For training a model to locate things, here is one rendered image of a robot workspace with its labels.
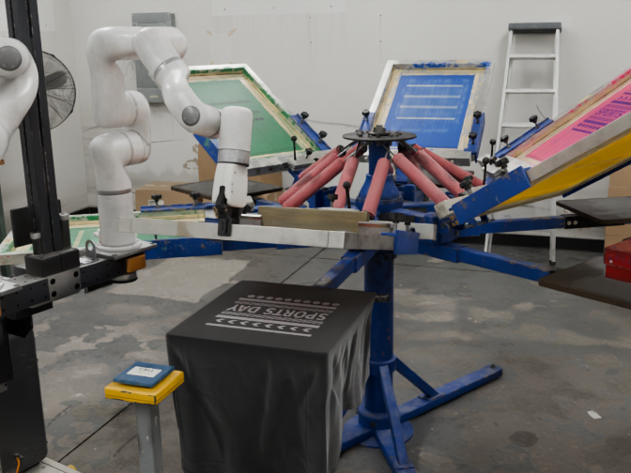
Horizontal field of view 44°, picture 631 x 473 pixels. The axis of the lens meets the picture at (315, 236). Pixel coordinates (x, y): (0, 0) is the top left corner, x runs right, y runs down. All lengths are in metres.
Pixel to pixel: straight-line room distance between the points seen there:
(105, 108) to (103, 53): 0.15
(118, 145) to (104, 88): 0.15
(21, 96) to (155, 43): 0.34
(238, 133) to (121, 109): 0.42
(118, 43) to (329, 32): 4.67
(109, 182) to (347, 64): 4.61
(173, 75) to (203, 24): 5.18
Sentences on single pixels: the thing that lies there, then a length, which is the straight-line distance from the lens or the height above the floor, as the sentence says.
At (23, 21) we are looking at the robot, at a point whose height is 1.74.
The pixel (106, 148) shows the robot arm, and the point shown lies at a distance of 2.12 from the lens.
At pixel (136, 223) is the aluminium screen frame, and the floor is 1.26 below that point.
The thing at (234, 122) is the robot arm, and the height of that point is 1.50.
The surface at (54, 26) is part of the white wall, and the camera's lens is 7.59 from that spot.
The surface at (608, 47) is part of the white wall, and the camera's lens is 6.29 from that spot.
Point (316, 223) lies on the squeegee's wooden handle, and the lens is 2.37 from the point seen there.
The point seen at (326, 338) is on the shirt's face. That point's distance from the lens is 1.99.
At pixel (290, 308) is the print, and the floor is 0.95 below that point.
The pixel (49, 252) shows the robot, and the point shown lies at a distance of 2.07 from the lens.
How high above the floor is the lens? 1.70
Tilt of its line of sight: 15 degrees down
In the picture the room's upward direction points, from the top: 1 degrees counter-clockwise
